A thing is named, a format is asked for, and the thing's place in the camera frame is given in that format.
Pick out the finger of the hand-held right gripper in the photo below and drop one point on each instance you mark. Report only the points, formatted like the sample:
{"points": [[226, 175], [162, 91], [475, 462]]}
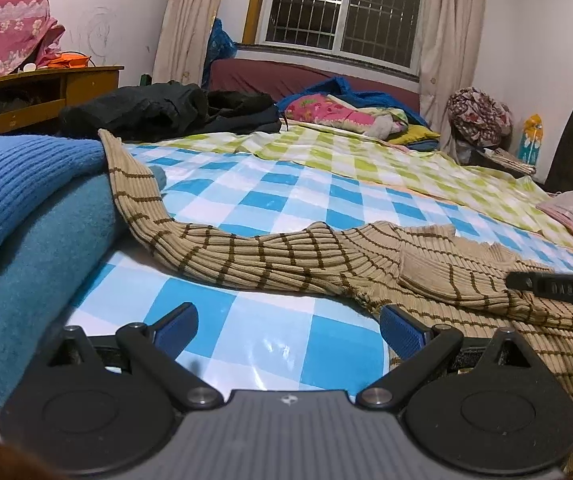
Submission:
{"points": [[551, 287]]}

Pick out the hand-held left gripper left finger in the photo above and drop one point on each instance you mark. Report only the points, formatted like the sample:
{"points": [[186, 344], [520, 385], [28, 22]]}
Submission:
{"points": [[177, 329]]}

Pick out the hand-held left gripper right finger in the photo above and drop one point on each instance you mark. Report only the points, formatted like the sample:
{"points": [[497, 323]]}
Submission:
{"points": [[402, 334]]}

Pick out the beige striped knit sweater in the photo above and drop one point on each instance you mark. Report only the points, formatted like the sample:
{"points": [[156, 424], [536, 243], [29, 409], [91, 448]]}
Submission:
{"points": [[276, 260]]}

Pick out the black clothes pile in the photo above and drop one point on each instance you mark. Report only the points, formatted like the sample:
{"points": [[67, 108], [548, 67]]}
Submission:
{"points": [[156, 105]]}

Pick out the stack of papers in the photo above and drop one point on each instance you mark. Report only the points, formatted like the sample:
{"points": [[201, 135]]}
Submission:
{"points": [[511, 162]]}

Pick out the yellow blue package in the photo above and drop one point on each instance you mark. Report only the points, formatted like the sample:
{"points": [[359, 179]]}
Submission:
{"points": [[531, 140]]}

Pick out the teal fleece sweater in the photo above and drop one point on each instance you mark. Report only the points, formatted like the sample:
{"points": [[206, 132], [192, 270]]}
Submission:
{"points": [[41, 260]]}

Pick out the floral cloth bundle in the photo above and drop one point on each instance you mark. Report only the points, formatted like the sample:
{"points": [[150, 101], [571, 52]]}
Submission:
{"points": [[476, 115]]}

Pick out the yellow cloth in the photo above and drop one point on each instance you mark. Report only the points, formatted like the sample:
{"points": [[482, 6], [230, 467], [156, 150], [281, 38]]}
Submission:
{"points": [[416, 135]]}

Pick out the blue ribbed knit sweater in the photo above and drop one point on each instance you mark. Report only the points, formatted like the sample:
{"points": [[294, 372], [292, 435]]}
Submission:
{"points": [[16, 185]]}

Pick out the pink floral quilt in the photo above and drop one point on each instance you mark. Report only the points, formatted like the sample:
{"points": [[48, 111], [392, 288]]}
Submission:
{"points": [[316, 107]]}

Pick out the pile of colourful bedding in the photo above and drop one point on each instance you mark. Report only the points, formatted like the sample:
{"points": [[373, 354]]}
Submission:
{"points": [[346, 85]]}

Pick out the wooden cabinet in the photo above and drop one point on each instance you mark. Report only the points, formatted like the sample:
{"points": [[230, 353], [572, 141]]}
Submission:
{"points": [[91, 82]]}

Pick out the maroon covered sofa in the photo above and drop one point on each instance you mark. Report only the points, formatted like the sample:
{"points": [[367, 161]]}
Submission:
{"points": [[256, 77]]}

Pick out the beige curtain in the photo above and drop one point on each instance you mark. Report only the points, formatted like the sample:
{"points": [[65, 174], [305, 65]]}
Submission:
{"points": [[186, 20], [451, 35]]}

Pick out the blue bag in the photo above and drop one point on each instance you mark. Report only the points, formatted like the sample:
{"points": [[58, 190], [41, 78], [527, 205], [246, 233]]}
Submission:
{"points": [[221, 47]]}

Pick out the orange cloth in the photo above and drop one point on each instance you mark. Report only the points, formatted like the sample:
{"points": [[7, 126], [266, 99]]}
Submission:
{"points": [[69, 60]]}

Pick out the barred window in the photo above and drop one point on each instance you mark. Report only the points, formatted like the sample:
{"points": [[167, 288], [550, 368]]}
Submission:
{"points": [[316, 5]]}

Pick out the pink floral cloth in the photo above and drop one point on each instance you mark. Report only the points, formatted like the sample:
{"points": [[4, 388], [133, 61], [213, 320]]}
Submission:
{"points": [[1, 35]]}

